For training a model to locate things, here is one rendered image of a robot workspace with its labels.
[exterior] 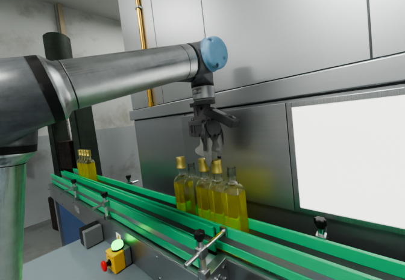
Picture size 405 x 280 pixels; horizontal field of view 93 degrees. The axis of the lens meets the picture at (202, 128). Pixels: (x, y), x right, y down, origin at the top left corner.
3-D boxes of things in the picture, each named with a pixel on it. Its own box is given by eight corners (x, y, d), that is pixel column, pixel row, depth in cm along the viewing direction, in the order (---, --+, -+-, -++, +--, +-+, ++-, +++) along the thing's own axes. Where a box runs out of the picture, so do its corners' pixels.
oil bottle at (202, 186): (222, 233, 69) (216, 176, 68) (213, 242, 65) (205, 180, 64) (210, 229, 73) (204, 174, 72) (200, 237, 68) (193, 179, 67)
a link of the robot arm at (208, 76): (180, 55, 63) (200, 58, 68) (184, 89, 64) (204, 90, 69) (195, 47, 57) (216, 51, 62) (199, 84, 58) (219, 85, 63)
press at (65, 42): (102, 206, 325) (79, 50, 311) (120, 222, 264) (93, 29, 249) (51, 225, 279) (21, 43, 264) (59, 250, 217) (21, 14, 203)
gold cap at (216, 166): (224, 171, 64) (223, 158, 64) (218, 174, 61) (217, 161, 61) (216, 170, 66) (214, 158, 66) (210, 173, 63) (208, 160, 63)
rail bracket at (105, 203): (113, 219, 90) (108, 191, 89) (96, 227, 85) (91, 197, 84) (108, 217, 93) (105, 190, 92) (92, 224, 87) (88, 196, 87)
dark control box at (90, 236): (104, 241, 95) (102, 224, 95) (86, 250, 89) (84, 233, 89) (97, 235, 101) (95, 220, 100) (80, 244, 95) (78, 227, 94)
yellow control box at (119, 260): (132, 264, 77) (130, 246, 77) (114, 277, 72) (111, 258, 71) (124, 257, 82) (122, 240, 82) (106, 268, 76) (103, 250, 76)
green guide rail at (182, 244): (201, 265, 55) (198, 239, 54) (199, 268, 54) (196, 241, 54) (53, 182, 170) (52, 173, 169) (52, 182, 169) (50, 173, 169)
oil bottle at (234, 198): (251, 245, 61) (244, 180, 60) (243, 257, 57) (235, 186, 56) (236, 239, 65) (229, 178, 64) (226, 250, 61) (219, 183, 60)
